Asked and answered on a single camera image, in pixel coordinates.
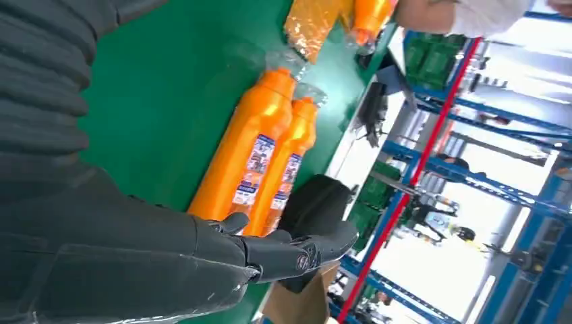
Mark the red pole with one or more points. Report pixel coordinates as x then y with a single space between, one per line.
429 152

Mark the person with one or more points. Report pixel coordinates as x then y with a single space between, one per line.
482 15

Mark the green crate stack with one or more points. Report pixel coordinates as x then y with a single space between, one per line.
431 58
375 196

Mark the yellow plastic sheet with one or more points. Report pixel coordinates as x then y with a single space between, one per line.
308 27

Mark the blue shelving rack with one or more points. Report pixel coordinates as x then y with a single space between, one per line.
491 183

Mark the black zip case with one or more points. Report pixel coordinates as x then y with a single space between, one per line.
313 201

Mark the green table mat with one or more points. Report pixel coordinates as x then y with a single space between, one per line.
170 112

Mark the white table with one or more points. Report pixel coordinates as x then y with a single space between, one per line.
366 161

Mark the open cardboard box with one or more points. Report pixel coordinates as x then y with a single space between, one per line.
295 304

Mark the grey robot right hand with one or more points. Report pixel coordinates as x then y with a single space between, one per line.
111 259

